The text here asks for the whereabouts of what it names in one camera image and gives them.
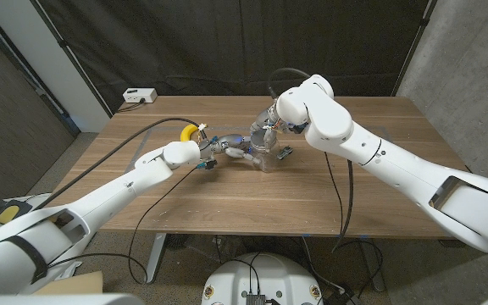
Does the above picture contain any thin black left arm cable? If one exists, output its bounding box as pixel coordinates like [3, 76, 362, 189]
[48, 167, 198, 286]

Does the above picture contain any brown cardboard box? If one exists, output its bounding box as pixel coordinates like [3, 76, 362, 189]
[34, 270, 104, 297]

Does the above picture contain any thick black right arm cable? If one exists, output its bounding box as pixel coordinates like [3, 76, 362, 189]
[268, 67, 355, 243]

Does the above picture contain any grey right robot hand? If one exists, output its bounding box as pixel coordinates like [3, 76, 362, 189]
[250, 103, 308, 149]

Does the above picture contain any silver metal jar lid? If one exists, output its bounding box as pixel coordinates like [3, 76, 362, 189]
[251, 129, 280, 150]

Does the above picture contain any black floor cable loop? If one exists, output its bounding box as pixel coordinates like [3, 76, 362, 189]
[311, 239, 385, 297]

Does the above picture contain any clear plastic jar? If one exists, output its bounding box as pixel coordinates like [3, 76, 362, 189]
[250, 129, 281, 174]

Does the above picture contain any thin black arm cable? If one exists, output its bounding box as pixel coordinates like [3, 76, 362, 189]
[48, 167, 198, 286]
[323, 152, 346, 238]

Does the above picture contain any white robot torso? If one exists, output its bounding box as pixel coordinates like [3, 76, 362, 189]
[201, 252, 324, 305]

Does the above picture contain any black backdrop stand pole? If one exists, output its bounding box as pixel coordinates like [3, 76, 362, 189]
[30, 0, 114, 118]
[391, 0, 438, 97]

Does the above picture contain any grey metal table leg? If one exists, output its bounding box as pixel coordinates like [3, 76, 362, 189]
[143, 232, 167, 284]

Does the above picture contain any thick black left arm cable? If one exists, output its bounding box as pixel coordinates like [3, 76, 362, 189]
[31, 117, 202, 213]

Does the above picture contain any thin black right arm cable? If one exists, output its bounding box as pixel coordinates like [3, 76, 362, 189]
[323, 152, 346, 238]

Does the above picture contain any yellow toy banana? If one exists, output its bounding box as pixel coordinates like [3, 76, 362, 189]
[180, 124, 201, 143]

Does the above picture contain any white power outlet box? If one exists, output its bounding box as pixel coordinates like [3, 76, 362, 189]
[122, 87, 158, 104]

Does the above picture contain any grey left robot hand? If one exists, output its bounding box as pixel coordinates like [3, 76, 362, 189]
[198, 133, 263, 171]

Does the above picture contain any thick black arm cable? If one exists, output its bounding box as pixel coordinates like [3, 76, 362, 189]
[31, 117, 202, 213]
[268, 67, 355, 243]

